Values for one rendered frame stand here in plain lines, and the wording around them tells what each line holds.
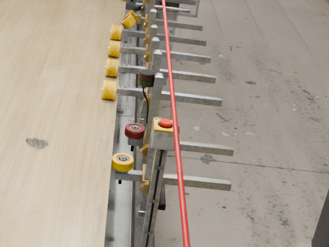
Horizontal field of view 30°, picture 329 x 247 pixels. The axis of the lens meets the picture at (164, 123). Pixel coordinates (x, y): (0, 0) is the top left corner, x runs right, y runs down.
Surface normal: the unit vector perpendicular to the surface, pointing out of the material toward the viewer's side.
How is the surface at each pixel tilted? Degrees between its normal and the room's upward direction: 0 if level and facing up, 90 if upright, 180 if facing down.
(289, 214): 0
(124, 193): 0
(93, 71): 0
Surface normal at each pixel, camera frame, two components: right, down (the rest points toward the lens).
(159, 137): 0.03, 0.47
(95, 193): 0.15, -0.88
